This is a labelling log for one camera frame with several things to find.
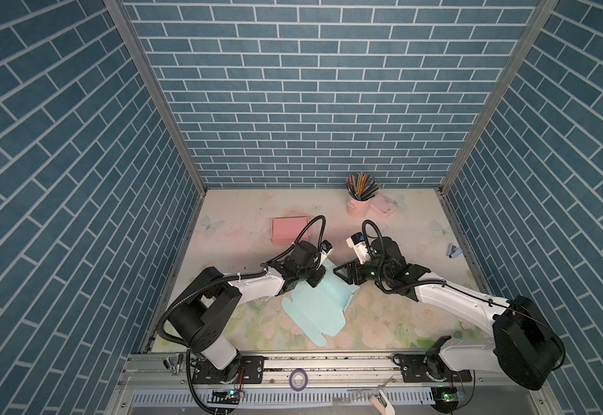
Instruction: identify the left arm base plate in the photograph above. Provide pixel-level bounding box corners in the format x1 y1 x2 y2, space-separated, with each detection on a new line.
190 354 265 385

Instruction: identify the coloured pencils bundle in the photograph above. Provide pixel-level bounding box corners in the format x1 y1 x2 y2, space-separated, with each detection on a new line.
345 172 380 202

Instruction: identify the small blue clip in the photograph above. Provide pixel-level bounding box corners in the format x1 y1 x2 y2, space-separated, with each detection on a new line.
446 244 463 259

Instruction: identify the purple tape ring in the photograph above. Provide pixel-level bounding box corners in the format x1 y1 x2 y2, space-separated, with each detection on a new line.
288 367 309 393

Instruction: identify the pink pencil case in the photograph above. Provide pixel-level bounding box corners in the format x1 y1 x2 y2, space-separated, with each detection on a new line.
370 194 397 218

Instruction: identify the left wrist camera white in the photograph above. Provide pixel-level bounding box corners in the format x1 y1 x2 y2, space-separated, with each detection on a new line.
320 240 333 265

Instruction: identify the pink paper box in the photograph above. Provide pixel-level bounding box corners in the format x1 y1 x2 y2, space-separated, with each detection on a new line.
270 216 309 247

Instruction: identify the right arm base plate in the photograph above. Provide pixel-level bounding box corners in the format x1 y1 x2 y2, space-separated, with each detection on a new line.
391 354 473 383

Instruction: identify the light blue paper box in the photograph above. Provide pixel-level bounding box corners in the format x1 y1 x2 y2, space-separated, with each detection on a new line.
282 259 359 347

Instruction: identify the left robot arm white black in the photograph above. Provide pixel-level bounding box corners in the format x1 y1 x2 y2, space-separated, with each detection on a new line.
156 215 332 414

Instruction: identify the white tool on rail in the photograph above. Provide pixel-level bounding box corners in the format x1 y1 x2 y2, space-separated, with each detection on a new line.
348 381 396 415

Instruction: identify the pink metal pencil cup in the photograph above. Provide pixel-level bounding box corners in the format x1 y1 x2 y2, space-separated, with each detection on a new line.
346 197 370 219

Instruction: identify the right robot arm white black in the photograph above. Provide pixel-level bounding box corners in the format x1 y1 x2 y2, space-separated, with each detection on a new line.
333 220 567 391

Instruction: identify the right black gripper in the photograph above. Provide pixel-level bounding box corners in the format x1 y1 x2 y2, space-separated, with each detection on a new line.
331 257 392 285

